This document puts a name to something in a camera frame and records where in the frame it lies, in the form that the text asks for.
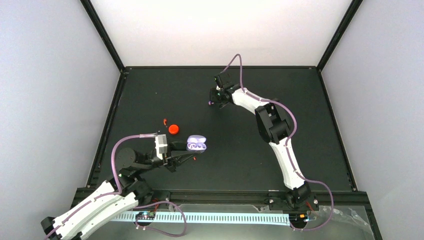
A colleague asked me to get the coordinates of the lavender earbud charging case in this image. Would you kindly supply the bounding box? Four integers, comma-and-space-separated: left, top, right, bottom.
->
186, 135, 207, 152

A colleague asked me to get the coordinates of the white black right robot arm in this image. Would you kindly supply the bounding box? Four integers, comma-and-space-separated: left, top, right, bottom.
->
209, 74, 311, 210

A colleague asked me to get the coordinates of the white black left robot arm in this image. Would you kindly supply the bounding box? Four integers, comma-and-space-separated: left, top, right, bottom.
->
40, 133, 207, 240

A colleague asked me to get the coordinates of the orange round case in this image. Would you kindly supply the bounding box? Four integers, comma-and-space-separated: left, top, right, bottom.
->
168, 124, 180, 135

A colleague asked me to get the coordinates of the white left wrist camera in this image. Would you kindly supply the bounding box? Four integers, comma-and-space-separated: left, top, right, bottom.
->
154, 134, 168, 160

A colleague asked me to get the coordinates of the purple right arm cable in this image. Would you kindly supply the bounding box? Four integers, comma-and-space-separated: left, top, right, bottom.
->
221, 53, 335, 232

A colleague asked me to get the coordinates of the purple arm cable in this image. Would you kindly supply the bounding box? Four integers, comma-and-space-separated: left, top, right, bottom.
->
221, 53, 335, 232
44, 132, 188, 239

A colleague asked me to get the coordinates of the black front frame rail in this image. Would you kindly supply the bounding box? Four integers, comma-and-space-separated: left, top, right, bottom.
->
71, 188, 370, 208

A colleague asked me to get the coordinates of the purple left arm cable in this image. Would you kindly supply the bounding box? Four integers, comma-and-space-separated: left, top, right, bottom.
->
44, 132, 188, 239

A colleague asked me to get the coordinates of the light blue slotted cable duct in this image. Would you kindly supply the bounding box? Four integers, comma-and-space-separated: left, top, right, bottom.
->
112, 211, 290, 226

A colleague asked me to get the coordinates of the black enclosure frame post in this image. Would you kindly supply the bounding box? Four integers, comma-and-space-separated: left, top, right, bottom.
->
80, 0, 125, 72

